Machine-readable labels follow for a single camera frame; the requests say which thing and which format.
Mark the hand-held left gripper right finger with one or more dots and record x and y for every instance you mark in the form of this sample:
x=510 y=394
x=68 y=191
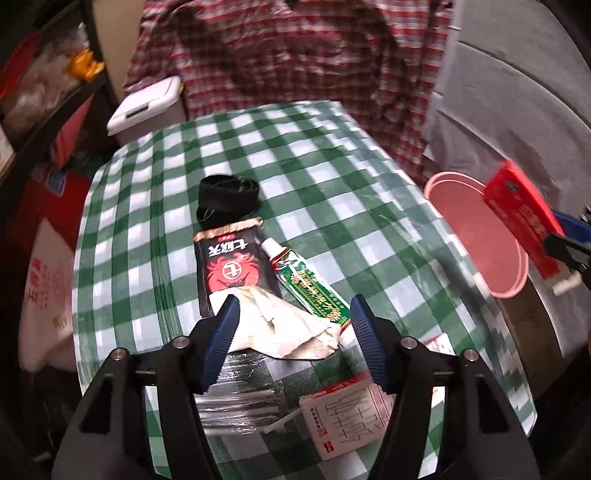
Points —
x=369 y=337

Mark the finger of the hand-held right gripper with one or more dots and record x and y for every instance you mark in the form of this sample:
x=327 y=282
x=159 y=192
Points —
x=570 y=226
x=565 y=251

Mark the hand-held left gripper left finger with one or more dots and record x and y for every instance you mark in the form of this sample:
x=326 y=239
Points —
x=221 y=341

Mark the red cardboard box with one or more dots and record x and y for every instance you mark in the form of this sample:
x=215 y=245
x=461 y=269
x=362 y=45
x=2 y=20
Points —
x=517 y=207

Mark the white paper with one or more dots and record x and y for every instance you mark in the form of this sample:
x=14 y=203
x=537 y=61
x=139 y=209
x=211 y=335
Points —
x=286 y=327

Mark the pink plastic bin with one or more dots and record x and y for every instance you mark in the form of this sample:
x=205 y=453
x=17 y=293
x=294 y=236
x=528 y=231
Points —
x=471 y=230

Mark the white lidded trash can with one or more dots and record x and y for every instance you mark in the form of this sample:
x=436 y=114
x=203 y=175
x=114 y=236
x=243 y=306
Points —
x=143 y=106

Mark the clear plastic wrapper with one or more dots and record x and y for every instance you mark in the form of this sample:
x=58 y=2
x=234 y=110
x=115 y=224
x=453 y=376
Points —
x=244 y=397

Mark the white red paper slip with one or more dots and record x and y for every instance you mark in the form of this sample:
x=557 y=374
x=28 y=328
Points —
x=441 y=345

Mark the black packet with red crab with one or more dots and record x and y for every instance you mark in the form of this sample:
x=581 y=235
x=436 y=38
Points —
x=231 y=267

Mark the red and white carton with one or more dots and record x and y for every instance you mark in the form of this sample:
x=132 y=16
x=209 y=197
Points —
x=341 y=415

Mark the green and white tube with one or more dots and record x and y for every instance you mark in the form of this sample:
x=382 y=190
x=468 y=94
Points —
x=304 y=281

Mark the black elastic band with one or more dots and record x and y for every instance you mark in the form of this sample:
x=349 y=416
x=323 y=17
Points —
x=212 y=217

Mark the grey fabric cover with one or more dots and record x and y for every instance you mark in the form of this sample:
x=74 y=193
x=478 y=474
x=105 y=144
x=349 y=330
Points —
x=508 y=92

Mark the green checkered tablecloth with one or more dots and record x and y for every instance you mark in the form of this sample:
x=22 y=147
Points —
x=323 y=184

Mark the white sack with red print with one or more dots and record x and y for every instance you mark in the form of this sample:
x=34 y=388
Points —
x=46 y=300

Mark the orange red bag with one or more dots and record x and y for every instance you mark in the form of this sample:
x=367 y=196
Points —
x=55 y=203

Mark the red plaid shirt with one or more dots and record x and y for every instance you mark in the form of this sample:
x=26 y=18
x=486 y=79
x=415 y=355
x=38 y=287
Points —
x=277 y=55

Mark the yellow plastic bag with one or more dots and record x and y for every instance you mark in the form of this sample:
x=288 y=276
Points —
x=83 y=67

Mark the clear bags of food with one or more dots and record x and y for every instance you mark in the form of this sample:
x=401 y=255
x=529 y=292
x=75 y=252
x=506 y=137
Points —
x=41 y=87

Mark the black shelf rack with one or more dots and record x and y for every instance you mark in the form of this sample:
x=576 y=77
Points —
x=98 y=50

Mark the red plastic bag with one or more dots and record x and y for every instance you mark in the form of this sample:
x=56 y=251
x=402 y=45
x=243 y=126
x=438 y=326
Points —
x=18 y=69

